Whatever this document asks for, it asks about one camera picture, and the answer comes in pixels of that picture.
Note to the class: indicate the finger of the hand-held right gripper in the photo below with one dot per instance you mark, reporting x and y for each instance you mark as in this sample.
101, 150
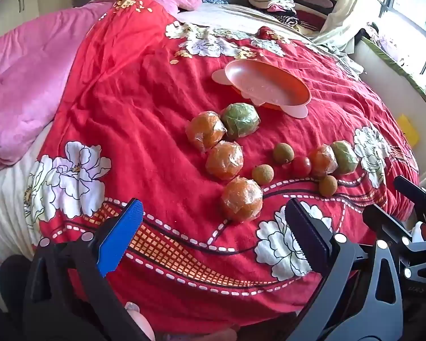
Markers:
410, 186
380, 218

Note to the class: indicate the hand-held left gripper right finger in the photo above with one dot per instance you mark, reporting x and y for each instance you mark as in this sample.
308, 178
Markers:
305, 231

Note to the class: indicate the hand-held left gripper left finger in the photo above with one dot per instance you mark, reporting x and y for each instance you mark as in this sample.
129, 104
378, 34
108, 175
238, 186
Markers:
122, 238

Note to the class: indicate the brown longan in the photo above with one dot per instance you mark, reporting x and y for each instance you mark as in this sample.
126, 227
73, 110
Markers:
328, 185
262, 174
283, 153

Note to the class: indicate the red tomato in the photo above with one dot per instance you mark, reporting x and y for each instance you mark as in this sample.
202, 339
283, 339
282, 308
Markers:
301, 166

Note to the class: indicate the small green citrus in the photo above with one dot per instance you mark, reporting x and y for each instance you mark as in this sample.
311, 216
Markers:
344, 157

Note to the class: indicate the small plastic-wrapped orange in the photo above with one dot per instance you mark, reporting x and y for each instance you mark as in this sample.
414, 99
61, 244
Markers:
322, 161

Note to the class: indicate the large green citrus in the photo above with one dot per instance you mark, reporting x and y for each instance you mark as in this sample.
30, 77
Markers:
240, 119

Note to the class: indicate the orange plastic bowl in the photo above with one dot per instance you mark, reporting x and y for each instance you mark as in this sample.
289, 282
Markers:
266, 81

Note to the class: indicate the person's left hand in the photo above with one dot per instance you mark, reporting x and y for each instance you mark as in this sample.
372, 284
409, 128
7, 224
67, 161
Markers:
140, 321

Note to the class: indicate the yellow paper sheet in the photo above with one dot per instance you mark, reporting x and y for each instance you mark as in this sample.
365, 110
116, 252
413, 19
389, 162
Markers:
408, 131

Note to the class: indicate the white ribbed blanket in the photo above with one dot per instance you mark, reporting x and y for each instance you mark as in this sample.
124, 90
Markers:
7, 213

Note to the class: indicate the green-edged window seat mat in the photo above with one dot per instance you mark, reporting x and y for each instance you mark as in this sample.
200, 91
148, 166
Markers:
394, 64

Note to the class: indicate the red floral blanket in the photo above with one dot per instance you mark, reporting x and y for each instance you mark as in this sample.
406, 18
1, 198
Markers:
145, 113

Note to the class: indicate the grey crumpled cloth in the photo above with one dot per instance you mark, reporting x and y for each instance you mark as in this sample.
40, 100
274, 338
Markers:
337, 57

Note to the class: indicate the heap of purple clothes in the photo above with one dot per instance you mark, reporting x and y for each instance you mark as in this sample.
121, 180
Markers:
371, 35

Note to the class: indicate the window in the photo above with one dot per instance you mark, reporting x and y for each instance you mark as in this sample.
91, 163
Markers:
411, 14

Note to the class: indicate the pink quilt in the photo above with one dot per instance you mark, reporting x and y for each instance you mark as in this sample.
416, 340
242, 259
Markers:
28, 88

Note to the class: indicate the cream curtain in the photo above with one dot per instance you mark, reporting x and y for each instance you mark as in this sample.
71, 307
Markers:
355, 7

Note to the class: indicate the pile of folded clothes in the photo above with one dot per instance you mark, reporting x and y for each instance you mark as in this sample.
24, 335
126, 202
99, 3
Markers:
280, 0

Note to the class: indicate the cream bed sheet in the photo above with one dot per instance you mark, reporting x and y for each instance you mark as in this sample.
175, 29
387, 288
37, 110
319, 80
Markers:
227, 16

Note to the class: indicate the blue floral cloth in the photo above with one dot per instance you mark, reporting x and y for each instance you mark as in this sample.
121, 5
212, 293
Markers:
214, 0

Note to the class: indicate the white wardrobe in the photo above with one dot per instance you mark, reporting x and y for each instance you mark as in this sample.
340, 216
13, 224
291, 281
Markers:
21, 3

